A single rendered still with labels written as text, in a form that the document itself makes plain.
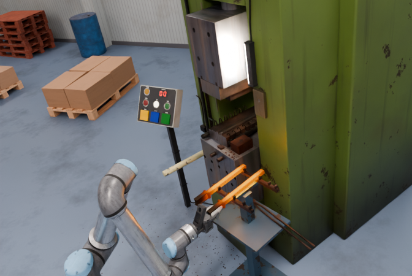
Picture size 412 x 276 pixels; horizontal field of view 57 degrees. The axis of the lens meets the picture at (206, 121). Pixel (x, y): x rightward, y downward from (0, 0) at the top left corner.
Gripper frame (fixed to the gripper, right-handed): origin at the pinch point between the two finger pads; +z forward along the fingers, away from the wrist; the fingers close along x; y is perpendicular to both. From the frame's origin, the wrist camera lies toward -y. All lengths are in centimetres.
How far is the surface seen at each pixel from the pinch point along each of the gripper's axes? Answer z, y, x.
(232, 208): 20.6, 26.3, -13.7
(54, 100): 48, 66, -383
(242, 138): 49, -6, -26
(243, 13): 61, -84, -26
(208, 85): 44, -42, -45
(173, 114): 37, -13, -82
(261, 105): 51, -35, -9
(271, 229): 23.1, 26.3, 15.9
